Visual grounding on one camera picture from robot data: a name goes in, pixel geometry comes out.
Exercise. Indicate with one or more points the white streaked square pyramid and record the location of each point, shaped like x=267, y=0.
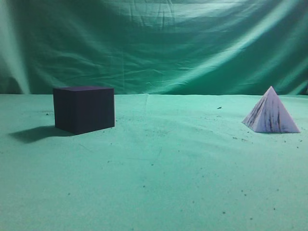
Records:
x=269, y=115

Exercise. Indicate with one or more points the dark purple cube block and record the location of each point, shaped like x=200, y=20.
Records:
x=84, y=109

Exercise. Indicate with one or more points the green table cloth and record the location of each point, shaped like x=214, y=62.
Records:
x=171, y=163

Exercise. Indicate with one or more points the green backdrop cloth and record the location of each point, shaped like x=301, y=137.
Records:
x=198, y=47

